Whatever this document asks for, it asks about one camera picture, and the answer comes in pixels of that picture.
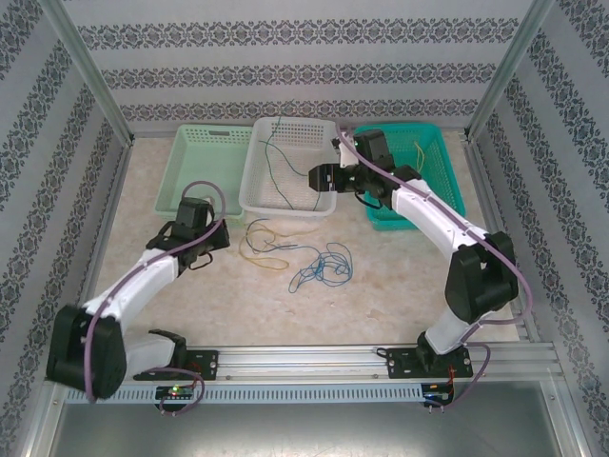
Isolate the thin green cable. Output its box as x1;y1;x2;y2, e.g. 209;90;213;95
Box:
264;113;294;210
258;138;323;212

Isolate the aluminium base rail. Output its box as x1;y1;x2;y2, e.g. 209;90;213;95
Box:
45;340;567;385

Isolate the small circuit board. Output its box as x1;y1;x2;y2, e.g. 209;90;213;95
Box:
422;383;456;406
155;384;197;404

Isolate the light green plastic basket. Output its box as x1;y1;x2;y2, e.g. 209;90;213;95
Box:
152;124;255;228

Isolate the grey slotted cable duct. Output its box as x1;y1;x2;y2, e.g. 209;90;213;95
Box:
64;383;424;406

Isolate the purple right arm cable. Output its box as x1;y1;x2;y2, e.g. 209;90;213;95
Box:
335;124;534;414

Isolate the grey metal shelf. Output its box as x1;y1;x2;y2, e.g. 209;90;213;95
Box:
47;402;572;457

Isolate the aluminium frame beam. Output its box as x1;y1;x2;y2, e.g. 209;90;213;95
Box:
554;375;601;457
11;380;66;457

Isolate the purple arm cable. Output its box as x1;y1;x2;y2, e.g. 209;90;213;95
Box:
85;180;228;418
335;124;534;414

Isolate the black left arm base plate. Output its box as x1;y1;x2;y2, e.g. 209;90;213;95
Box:
132;349;221;382

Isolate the white plastic basket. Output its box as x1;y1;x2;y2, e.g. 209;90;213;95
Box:
237;117;342;220

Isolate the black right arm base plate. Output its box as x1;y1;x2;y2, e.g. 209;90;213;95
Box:
385;345;475;381

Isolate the aluminium side rail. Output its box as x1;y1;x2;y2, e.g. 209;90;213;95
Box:
461;132;537;344
64;135;137;348

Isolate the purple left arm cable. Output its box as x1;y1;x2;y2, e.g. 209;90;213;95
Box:
85;180;228;418

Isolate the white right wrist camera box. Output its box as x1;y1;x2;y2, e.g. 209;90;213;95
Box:
331;134;362;169

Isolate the aluminium frame post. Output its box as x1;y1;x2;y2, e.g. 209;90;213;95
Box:
40;0;134;144
463;0;556;142

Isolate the teal plastic basket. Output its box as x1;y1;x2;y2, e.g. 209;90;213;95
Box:
352;123;467;232

